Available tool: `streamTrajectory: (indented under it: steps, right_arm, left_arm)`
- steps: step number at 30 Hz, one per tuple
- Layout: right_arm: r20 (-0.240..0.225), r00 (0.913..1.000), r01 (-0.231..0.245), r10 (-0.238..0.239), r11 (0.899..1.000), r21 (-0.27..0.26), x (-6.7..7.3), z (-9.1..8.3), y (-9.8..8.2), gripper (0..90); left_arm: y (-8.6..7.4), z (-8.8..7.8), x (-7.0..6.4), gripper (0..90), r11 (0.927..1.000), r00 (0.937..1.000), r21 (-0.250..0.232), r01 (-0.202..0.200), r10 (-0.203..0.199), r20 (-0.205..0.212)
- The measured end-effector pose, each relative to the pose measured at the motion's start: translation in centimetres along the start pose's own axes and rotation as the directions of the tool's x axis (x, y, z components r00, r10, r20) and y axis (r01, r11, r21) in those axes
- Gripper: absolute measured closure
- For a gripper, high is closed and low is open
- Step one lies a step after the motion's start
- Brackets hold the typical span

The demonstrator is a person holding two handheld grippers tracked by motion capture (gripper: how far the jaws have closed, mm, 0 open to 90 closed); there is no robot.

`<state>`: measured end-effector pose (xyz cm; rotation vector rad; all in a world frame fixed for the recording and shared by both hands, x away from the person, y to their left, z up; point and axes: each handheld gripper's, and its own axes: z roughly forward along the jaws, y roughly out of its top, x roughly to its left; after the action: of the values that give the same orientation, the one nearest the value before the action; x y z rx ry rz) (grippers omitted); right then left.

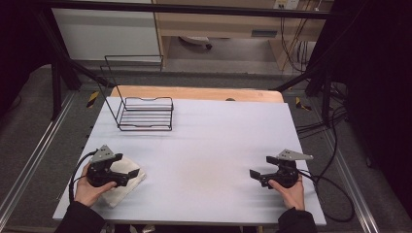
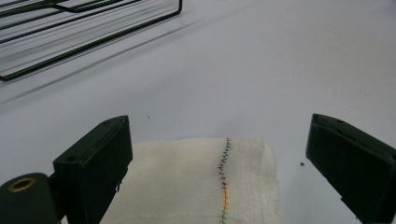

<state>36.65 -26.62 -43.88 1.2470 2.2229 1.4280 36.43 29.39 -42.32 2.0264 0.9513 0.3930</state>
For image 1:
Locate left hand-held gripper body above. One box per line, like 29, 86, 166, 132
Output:
86, 144, 119, 188

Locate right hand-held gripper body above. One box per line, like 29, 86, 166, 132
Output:
273, 149, 315, 189

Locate white towel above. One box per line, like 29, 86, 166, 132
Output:
100, 155, 147, 209

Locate black wire rack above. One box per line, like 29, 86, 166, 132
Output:
99, 54, 175, 132

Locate person's left hand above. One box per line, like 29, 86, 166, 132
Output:
73, 163, 118, 208

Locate person's right hand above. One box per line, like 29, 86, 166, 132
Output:
267, 176, 306, 212

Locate yellow black tape strip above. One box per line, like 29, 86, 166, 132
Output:
86, 90, 100, 109
294, 96, 312, 112

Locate white table cover sheet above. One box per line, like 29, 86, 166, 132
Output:
52, 96, 327, 227

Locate wooden table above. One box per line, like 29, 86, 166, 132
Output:
110, 84, 286, 104

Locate black curtain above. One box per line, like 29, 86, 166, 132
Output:
0, 0, 54, 119
319, 0, 412, 221

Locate white cabinet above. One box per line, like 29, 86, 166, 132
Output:
51, 7, 162, 62

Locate white chair base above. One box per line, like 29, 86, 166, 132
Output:
179, 35, 214, 50

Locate light wooden desk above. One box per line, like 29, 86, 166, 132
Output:
152, 0, 335, 71

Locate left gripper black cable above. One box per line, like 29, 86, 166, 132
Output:
68, 150, 98, 205

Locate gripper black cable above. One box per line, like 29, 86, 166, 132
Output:
297, 168, 356, 224
68, 150, 98, 205

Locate bundle of black floor cables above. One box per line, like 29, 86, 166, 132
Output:
295, 82, 349, 141

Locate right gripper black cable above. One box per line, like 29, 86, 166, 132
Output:
297, 168, 356, 224

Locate aluminium floor rail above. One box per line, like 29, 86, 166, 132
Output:
323, 128, 381, 233
0, 91, 78, 216

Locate black metal frame leg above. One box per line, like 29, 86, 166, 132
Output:
33, 11, 116, 121
273, 62, 334, 127

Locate hanging desk cables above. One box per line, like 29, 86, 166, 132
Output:
279, 0, 322, 74

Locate white wall socket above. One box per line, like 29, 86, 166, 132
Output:
273, 0, 301, 11

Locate black metal frame crossbar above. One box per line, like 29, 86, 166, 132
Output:
38, 0, 344, 20

